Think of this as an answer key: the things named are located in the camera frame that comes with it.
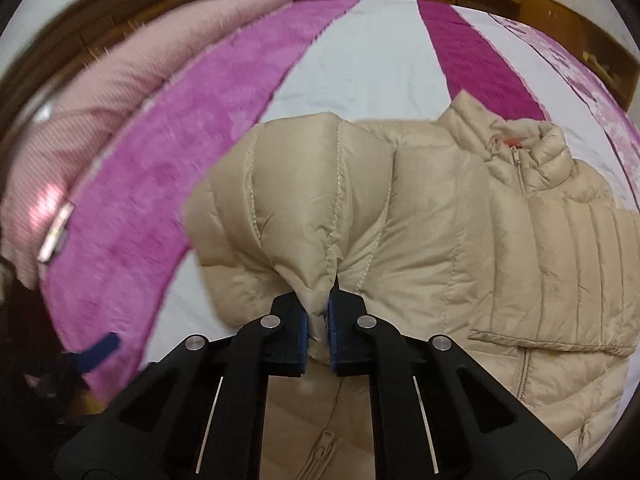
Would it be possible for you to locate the beige puffer jacket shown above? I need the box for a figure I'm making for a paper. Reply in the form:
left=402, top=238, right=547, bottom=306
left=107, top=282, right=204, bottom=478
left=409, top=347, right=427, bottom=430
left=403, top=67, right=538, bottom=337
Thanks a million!
left=185, top=91, right=638, bottom=480

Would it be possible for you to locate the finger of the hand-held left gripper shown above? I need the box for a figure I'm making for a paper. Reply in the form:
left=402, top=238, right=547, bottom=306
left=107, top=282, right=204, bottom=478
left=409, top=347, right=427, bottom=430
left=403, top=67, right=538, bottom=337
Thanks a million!
left=67, top=332, right=122, bottom=376

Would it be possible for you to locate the dark wooden headboard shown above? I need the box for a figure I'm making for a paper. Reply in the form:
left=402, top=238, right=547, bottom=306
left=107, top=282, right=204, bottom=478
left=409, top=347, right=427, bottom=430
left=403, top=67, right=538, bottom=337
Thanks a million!
left=0, top=0, right=236, bottom=146

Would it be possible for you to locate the pink dotted bolster pillow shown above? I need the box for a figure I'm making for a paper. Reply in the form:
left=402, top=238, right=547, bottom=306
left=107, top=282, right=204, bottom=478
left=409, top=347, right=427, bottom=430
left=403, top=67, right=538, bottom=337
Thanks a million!
left=0, top=0, right=293, bottom=291

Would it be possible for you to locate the pink and white striped blanket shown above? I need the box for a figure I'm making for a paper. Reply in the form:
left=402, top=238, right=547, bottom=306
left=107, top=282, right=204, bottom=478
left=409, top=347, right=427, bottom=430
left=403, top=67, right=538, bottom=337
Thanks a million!
left=37, top=0, right=640, bottom=401

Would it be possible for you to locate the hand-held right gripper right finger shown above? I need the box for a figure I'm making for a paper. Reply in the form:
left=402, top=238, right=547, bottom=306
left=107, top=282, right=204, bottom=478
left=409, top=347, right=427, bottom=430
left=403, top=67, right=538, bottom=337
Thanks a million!
left=326, top=280, right=578, bottom=480

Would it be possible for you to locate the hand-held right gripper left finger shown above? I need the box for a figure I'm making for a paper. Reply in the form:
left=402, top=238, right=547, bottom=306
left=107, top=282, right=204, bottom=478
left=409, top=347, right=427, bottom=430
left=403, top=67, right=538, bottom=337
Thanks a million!
left=54, top=294, right=308, bottom=480

